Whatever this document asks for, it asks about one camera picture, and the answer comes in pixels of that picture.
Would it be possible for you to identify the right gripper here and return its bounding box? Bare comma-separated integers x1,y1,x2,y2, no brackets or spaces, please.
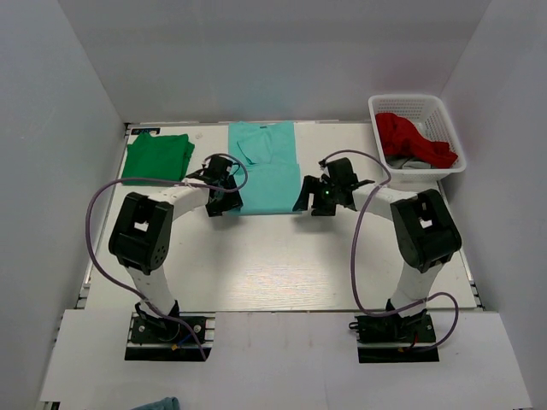
293,175,341,217

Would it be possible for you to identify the teal t-shirt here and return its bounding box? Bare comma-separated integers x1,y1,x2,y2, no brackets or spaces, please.
228,121,301,216

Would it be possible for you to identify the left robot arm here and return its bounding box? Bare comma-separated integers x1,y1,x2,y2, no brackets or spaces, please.
109,154,244,341

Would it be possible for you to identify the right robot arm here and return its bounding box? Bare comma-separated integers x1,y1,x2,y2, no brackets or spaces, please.
292,157,462,341

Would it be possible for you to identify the folded green t-shirt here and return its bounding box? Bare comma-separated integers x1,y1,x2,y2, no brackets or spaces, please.
121,132,195,181

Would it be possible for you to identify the grey garment in basket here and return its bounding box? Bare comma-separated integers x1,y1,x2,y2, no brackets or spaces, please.
386,155,433,170

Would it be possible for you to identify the blue label sticker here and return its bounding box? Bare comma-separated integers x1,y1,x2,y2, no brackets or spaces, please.
131,127,161,135

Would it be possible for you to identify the red t-shirt in basket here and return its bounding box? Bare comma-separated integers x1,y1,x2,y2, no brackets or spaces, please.
374,113,458,168

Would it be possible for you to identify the white plastic basket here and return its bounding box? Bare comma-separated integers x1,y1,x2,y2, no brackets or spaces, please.
368,94,467,184

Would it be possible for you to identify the dark teal cloth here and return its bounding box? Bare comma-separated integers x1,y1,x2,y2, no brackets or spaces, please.
133,396,180,410

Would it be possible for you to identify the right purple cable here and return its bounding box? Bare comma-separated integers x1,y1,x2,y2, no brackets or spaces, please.
318,149,461,354

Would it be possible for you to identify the purple cable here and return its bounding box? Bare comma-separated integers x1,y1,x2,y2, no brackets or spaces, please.
318,149,461,354
86,152,250,360

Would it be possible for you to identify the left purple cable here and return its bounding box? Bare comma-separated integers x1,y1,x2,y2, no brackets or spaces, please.
86,152,250,360

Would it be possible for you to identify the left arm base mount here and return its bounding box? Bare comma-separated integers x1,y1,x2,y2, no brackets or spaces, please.
124,313,215,362

